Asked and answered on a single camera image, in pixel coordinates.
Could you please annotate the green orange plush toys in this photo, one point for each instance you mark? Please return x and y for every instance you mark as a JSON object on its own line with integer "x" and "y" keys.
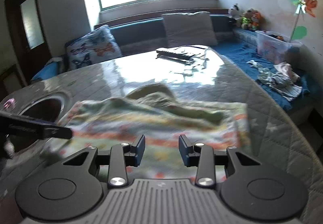
{"x": 251, "y": 20}

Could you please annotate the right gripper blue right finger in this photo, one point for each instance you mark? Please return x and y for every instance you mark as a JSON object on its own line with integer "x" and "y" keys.
{"x": 186, "y": 151}

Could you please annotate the dark storage bag with zipper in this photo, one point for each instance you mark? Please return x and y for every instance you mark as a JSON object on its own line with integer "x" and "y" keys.
{"x": 49, "y": 108}

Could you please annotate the black white plush cow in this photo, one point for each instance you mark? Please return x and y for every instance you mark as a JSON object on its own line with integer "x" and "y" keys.
{"x": 235, "y": 18}

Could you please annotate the pile of clothes on sofa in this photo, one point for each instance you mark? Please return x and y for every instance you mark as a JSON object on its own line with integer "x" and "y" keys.
{"x": 283, "y": 81}

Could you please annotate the dark wooden door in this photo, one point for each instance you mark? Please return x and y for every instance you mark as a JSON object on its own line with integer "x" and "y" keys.
{"x": 27, "y": 35}

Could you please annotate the black remote control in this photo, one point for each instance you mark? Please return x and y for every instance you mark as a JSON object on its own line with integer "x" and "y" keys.
{"x": 175, "y": 54}

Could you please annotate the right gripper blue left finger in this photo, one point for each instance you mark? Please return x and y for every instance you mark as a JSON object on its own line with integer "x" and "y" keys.
{"x": 137, "y": 151}

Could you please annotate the colourful patterned fleece garment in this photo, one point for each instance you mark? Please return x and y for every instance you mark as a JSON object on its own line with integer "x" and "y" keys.
{"x": 152, "y": 111}

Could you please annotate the clear plastic storage box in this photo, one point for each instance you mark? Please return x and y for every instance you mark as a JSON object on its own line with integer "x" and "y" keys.
{"x": 275, "y": 47}

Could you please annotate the clear eyeglasses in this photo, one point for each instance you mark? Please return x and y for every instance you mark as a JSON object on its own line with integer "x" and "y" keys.
{"x": 199, "y": 57}

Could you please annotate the grey square cushion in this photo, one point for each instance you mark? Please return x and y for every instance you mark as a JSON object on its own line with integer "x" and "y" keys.
{"x": 189, "y": 29}

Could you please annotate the blue corner sofa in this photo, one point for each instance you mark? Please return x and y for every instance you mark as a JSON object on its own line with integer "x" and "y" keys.
{"x": 237, "y": 45}

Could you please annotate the butterfly print pillow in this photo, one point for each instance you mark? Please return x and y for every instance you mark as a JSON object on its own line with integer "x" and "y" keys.
{"x": 92, "y": 48}

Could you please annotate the paper pinwheel flower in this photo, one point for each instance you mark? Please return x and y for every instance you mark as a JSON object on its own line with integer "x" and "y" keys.
{"x": 303, "y": 7}

